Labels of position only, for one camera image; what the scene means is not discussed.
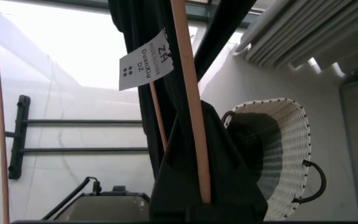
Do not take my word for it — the white laundry basket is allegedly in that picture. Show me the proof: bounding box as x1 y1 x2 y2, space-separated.
221 98 328 222

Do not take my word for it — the black clothes rack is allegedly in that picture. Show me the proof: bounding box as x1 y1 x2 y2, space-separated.
0 0 257 180

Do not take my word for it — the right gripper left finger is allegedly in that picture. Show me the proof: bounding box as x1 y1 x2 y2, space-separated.
149 111 204 223

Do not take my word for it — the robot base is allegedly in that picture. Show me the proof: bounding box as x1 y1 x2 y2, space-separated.
53 185 151 222

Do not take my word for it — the beige curtain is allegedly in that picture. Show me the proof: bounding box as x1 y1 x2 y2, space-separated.
234 0 358 74

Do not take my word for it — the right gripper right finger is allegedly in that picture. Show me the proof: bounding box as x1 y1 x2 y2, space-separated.
201 100 269 223

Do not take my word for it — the black short-sleeved shirt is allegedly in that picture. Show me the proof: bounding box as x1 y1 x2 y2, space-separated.
107 0 198 180

